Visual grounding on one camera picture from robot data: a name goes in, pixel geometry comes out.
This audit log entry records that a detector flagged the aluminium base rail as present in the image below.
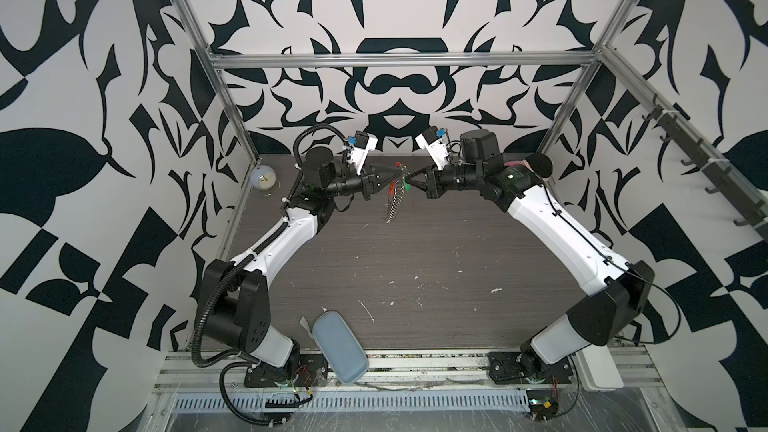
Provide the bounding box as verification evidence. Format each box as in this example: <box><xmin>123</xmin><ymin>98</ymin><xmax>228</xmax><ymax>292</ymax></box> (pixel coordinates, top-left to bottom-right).
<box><xmin>154</xmin><ymin>347</ymin><xmax>664</xmax><ymax>392</ymax></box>

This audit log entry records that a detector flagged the pink doll black hair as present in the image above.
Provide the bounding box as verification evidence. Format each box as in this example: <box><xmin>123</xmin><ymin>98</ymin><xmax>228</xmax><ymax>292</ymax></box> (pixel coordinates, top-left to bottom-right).
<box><xmin>505</xmin><ymin>152</ymin><xmax>553</xmax><ymax>180</ymax></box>

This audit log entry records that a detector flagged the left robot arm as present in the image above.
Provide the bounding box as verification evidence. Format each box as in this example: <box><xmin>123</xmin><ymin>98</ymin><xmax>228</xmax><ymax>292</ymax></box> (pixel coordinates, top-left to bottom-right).
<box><xmin>189</xmin><ymin>146</ymin><xmax>403</xmax><ymax>368</ymax></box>

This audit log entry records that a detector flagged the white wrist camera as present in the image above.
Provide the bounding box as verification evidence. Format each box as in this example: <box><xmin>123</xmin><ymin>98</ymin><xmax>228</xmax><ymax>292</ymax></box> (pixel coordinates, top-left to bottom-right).
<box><xmin>416</xmin><ymin>126</ymin><xmax>451</xmax><ymax>171</ymax></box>
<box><xmin>342</xmin><ymin>131</ymin><xmax>378</xmax><ymax>176</ymax></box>

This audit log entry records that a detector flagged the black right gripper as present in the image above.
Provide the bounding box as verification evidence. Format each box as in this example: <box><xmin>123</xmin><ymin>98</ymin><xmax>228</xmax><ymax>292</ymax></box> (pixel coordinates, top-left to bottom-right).
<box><xmin>407</xmin><ymin>158</ymin><xmax>487</xmax><ymax>199</ymax></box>

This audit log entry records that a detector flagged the white box on rail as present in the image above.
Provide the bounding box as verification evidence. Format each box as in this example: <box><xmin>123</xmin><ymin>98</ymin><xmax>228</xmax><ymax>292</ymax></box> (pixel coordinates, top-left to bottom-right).
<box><xmin>574</xmin><ymin>345</ymin><xmax>624</xmax><ymax>392</ymax></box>

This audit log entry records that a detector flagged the red handled keyring tool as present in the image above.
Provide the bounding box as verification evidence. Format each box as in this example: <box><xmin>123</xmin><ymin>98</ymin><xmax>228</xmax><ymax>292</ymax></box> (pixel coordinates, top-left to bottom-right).
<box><xmin>384</xmin><ymin>162</ymin><xmax>408</xmax><ymax>224</ymax></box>

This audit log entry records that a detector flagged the blue grey glasses case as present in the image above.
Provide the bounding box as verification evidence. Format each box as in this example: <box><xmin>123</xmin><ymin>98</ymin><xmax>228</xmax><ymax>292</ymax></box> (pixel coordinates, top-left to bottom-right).
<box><xmin>299</xmin><ymin>310</ymin><xmax>369</xmax><ymax>384</ymax></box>

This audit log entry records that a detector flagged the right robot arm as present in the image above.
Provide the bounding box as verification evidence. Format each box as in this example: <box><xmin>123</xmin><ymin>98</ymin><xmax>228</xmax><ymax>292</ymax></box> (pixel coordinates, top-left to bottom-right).
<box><xmin>406</xmin><ymin>127</ymin><xmax>655</xmax><ymax>377</ymax></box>

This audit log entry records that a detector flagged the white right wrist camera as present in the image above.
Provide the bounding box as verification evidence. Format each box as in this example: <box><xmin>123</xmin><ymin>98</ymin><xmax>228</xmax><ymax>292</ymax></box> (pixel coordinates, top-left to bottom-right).
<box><xmin>416</xmin><ymin>126</ymin><xmax>451</xmax><ymax>171</ymax></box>

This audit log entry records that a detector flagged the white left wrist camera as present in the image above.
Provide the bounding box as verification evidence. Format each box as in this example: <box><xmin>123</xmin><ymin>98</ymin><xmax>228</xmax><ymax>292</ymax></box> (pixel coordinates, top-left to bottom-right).
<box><xmin>342</xmin><ymin>131</ymin><xmax>378</xmax><ymax>176</ymax></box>

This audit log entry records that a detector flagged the wall coat hook rack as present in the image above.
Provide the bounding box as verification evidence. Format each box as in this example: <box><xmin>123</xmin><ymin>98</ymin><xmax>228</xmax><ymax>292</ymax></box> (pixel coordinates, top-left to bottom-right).
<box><xmin>640</xmin><ymin>94</ymin><xmax>767</xmax><ymax>241</ymax></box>

